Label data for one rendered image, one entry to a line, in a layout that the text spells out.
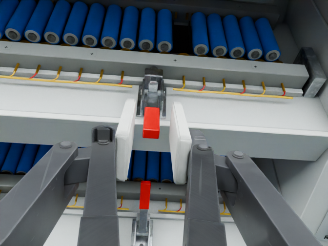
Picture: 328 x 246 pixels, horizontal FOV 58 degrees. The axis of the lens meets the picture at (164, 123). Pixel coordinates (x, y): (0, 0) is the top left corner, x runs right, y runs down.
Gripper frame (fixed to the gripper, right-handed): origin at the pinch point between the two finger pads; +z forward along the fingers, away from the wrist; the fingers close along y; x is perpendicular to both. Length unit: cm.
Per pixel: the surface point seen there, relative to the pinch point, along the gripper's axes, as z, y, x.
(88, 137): 8.2, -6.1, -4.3
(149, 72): 9.1, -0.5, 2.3
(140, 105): 6.8, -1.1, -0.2
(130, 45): 15.0, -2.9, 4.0
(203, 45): 14.9, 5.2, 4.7
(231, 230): 13.6, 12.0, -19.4
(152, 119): 2.3, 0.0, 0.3
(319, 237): 9.0, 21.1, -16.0
